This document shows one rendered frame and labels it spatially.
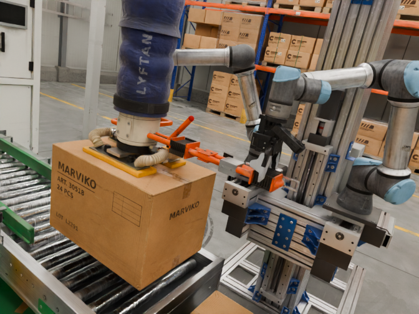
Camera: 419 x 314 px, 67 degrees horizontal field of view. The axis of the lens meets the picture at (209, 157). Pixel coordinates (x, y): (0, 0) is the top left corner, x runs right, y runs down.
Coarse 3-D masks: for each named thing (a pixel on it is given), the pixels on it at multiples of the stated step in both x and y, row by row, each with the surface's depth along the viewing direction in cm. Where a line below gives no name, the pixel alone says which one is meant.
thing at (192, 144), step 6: (174, 138) 121; (180, 138) 124; (186, 138) 126; (174, 144) 118; (180, 144) 117; (186, 144) 116; (192, 144) 118; (198, 144) 122; (168, 150) 122; (174, 150) 119; (180, 150) 118; (186, 150) 117; (180, 156) 118; (186, 156) 118; (192, 156) 121
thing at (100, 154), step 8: (88, 152) 133; (96, 152) 131; (104, 152) 131; (104, 160) 127; (112, 160) 126; (120, 160) 126; (128, 160) 125; (120, 168) 123; (128, 168) 121; (136, 168) 121; (144, 168) 123; (152, 168) 125; (136, 176) 119
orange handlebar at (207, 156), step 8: (112, 120) 139; (168, 120) 157; (152, 136) 127; (168, 136) 128; (168, 144) 122; (192, 152) 117; (200, 152) 114; (208, 152) 116; (208, 160) 113; (216, 160) 111; (240, 168) 107; (248, 168) 109; (248, 176) 105; (280, 184) 101
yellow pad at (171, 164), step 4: (168, 160) 136; (172, 160) 137; (176, 160) 139; (180, 160) 140; (164, 164) 136; (168, 164) 134; (172, 164) 134; (176, 164) 136; (180, 164) 138; (184, 164) 140; (172, 168) 134
